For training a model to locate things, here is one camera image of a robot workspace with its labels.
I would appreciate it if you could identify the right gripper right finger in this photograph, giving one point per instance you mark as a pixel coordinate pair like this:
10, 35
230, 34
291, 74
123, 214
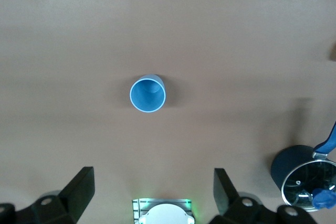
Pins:
225, 195

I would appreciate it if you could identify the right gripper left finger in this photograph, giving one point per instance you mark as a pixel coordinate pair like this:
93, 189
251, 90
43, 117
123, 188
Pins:
78, 190

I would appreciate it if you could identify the blue cup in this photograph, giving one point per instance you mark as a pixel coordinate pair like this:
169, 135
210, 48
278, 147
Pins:
147, 98

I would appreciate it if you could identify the dark blue saucepan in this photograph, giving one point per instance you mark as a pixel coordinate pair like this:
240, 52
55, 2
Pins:
291, 163

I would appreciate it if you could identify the glass lid with blue knob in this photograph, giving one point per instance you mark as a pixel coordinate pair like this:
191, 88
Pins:
309, 179

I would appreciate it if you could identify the brown table cover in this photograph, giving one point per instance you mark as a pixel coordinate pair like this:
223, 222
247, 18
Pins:
168, 37

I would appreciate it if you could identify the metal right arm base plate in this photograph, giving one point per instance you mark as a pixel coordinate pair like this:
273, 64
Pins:
136, 205

